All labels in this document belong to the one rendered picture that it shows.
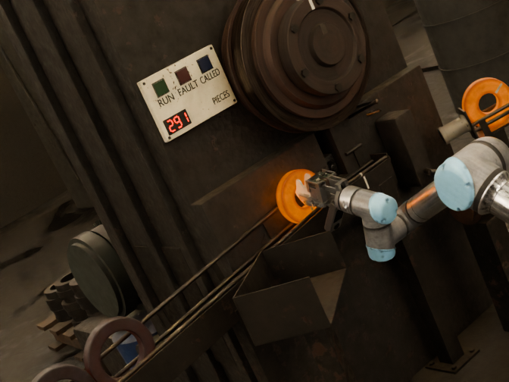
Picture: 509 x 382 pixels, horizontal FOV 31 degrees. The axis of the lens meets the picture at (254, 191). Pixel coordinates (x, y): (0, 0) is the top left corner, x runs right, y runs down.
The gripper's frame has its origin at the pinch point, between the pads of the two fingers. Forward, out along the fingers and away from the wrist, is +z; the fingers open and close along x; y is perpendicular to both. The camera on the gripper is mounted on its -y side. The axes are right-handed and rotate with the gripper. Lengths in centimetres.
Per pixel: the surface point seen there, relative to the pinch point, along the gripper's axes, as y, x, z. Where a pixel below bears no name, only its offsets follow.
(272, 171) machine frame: 5.9, 2.1, 6.9
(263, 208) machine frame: -1.8, 9.9, 4.9
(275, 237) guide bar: -8.7, 12.5, -0.3
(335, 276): -8.4, 18.6, -30.2
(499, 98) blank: -1, -70, -20
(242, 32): 47.6, -1.3, 7.6
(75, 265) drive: -55, 21, 129
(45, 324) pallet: -118, 17, 207
